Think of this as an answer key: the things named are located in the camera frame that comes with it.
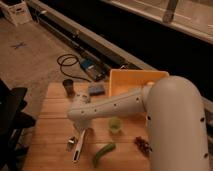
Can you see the bunch of dark grapes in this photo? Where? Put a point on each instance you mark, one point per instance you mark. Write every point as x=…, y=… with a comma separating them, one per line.
x=142, y=145

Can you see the white handled brush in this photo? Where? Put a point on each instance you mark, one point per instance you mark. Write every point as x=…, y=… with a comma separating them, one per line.
x=79, y=146

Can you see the silver fork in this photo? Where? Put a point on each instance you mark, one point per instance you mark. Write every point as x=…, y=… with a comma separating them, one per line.
x=70, y=143

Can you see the green plastic cup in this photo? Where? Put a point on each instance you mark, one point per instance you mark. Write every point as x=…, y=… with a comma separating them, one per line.
x=114, y=125

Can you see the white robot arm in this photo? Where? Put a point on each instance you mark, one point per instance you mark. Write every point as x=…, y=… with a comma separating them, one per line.
x=175, y=116

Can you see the metal floor rail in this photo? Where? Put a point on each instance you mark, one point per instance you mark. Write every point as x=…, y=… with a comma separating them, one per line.
x=171, y=35

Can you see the yellow plastic tray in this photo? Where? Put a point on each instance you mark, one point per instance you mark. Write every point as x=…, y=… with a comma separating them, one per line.
x=122, y=80

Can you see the white cardboard box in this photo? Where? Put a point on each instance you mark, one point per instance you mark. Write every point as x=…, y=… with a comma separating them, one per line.
x=16, y=14

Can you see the black chair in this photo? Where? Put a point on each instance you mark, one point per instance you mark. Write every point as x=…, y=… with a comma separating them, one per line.
x=12, y=122

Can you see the green pepper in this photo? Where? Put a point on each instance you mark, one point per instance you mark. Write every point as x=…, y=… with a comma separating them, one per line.
x=104, y=150

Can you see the blue sponge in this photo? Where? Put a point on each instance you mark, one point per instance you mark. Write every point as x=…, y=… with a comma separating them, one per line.
x=96, y=89

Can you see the dark metal cup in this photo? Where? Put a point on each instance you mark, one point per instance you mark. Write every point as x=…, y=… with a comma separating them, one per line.
x=68, y=86

